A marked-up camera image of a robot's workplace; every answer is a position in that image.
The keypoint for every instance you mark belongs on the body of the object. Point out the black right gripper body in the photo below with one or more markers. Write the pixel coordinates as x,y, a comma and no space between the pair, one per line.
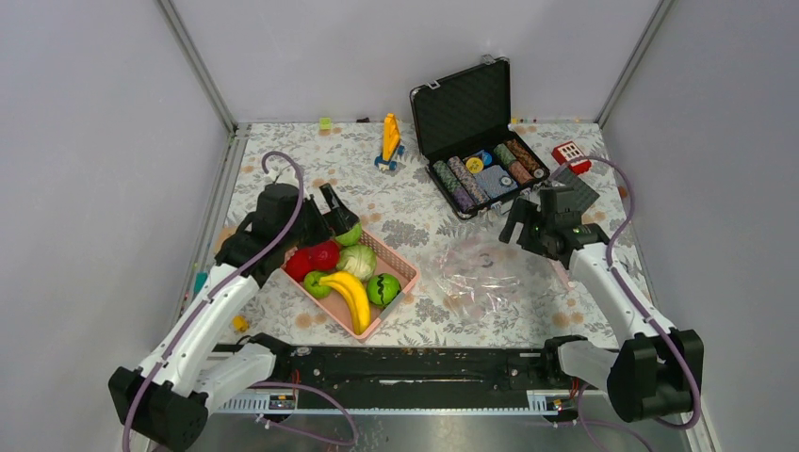
533,235

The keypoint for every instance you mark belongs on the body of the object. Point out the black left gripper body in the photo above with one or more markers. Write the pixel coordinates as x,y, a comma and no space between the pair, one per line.
311,227

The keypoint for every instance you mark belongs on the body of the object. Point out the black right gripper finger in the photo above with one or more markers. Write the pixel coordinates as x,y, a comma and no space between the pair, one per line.
512,220
524,207

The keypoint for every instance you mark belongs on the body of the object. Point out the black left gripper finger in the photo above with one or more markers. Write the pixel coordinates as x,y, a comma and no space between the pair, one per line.
342,221
335,205

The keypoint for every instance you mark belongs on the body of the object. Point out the light green round fruit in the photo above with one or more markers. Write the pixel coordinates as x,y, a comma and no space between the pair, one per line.
351,237

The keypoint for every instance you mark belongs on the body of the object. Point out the red apple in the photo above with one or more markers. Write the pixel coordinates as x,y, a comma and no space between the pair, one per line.
321,257

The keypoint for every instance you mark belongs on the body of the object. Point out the green cabbage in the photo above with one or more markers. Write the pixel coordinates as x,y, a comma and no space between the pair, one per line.
359,260

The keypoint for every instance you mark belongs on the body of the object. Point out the clear zip top bag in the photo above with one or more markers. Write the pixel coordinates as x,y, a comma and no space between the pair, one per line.
478,276

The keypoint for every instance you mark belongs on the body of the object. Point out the dark green watermelon ball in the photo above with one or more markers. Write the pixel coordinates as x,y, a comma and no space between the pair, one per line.
382,289

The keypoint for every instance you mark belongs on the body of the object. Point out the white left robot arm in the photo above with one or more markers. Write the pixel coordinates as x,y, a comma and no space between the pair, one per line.
168,397

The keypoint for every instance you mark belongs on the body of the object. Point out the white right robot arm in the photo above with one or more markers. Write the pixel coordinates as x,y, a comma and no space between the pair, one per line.
657,369

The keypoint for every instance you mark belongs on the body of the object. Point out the grey studded building plate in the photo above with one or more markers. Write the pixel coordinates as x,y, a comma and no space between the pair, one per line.
584,195

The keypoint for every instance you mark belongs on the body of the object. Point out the green pepper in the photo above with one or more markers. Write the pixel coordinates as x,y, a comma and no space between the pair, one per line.
313,287

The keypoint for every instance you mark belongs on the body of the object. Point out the pink plastic basket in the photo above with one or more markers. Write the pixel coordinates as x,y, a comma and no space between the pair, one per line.
388,261

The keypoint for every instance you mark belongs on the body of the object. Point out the red toy block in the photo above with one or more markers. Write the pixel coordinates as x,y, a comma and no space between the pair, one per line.
570,153

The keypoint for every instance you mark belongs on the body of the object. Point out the yellow banana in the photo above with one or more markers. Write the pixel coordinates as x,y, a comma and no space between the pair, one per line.
355,295

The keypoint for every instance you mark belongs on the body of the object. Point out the yellow toy block vehicle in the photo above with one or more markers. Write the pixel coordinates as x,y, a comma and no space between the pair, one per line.
391,147

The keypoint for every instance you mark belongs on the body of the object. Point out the black poker chip case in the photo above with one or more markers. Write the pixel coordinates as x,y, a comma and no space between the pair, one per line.
464,113

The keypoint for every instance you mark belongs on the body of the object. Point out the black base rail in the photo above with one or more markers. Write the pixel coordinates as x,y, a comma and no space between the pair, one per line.
405,380

